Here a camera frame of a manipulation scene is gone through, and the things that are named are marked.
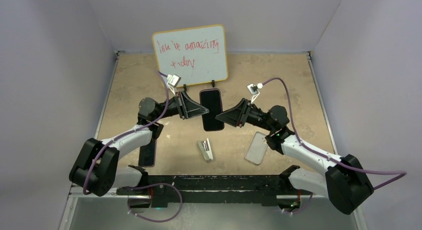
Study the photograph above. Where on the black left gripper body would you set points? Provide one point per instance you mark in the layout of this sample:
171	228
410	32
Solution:
173	108

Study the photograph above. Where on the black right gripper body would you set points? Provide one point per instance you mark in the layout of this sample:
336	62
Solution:
255	117

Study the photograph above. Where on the pink smartphone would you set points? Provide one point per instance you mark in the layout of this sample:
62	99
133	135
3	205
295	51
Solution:
211	99

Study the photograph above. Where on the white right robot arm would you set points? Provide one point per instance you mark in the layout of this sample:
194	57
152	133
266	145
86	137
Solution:
339	179

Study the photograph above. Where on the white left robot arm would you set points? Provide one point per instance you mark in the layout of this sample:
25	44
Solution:
96	167

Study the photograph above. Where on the clear beige phone case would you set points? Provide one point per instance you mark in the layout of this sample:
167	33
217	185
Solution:
256	149

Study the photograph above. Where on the silver stapler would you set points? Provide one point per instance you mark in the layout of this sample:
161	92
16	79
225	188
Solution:
205	149

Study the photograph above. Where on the dark smartphone on table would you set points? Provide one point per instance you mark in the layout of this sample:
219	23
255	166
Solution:
147	154

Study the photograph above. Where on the whiteboard with red writing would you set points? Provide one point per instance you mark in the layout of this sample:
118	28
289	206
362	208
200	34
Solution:
197	54

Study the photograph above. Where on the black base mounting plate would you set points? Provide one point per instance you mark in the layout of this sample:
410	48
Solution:
266	190

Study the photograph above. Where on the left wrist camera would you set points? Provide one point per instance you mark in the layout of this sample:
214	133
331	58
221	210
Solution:
172	82

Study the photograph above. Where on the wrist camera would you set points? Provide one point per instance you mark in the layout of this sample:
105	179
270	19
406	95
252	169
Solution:
254	90
172	82

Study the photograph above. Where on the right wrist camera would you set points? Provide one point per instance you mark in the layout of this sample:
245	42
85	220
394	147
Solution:
254	90

